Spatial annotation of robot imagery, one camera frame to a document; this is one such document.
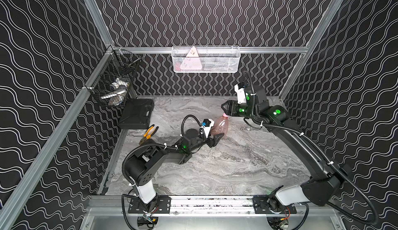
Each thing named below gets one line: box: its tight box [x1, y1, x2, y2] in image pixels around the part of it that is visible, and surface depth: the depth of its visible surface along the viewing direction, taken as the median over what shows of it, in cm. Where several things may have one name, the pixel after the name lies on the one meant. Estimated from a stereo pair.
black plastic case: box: [118, 98, 155, 130], surface depth 105 cm
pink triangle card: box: [179, 46, 203, 70], surface depth 92 cm
